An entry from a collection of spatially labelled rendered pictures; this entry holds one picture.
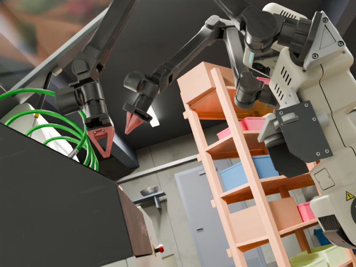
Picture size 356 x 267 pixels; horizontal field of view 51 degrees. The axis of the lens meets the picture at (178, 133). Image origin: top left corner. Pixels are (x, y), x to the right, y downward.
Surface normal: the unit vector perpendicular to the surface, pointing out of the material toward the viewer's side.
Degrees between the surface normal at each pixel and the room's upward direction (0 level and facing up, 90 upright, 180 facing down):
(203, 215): 90
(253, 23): 96
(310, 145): 90
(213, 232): 90
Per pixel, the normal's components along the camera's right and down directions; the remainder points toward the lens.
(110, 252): 0.00, -0.30
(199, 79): -0.66, -0.03
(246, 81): 0.05, -0.61
